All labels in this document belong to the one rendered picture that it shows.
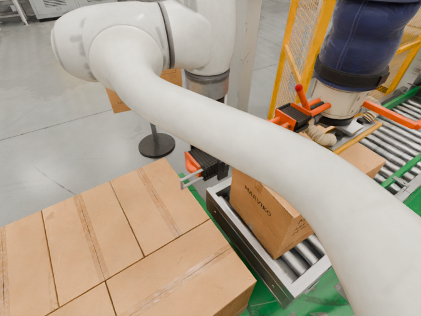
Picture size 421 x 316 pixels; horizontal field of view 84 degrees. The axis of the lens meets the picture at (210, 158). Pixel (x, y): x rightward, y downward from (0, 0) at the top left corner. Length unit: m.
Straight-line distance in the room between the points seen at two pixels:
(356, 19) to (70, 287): 1.50
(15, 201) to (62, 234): 1.22
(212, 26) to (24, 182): 2.60
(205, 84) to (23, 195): 2.42
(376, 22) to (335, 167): 0.66
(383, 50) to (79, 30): 0.77
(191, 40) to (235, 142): 0.23
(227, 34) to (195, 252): 1.07
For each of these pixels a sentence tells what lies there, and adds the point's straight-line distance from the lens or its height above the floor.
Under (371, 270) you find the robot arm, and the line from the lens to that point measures 0.20.
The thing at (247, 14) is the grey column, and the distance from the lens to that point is 1.82.
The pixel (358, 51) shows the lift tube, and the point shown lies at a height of 1.47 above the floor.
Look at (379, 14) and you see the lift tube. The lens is 0.84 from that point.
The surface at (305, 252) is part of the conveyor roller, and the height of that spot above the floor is 0.55.
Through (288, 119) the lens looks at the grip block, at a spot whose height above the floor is 1.29.
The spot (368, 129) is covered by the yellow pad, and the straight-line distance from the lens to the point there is 1.12.
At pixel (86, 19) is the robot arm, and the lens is 0.40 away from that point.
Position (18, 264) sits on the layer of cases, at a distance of 1.59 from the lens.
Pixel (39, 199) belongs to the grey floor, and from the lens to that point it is 2.62.
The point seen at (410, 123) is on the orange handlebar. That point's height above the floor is 1.28.
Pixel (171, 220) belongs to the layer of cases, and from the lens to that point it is 1.40.
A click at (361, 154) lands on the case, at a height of 0.95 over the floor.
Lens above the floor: 1.74
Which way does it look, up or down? 45 degrees down
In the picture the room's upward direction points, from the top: straight up
